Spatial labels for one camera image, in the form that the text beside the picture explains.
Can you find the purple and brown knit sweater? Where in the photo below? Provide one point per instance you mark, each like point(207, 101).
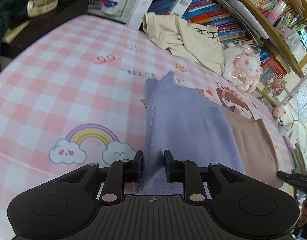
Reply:
point(194, 128)

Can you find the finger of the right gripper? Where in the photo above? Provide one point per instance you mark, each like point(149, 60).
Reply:
point(296, 180)

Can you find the white wrist watch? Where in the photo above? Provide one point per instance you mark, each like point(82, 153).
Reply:
point(39, 7)

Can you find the row of colourful books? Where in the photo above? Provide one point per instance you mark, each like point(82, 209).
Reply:
point(233, 21)

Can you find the pink white bunny plush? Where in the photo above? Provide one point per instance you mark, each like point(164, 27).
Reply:
point(241, 66)

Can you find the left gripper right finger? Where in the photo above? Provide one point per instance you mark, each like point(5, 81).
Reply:
point(189, 174)

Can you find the pink checkered desk mat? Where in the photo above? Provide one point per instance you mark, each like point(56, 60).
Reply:
point(77, 93)

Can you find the white green pen cup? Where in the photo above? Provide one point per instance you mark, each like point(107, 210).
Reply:
point(113, 7)

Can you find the cream printed t-shirt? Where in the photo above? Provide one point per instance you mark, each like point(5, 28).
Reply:
point(195, 42)

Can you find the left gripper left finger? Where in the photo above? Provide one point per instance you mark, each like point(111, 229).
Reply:
point(120, 173)

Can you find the colourful bead ornament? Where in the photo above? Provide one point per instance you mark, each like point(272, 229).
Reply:
point(275, 84)

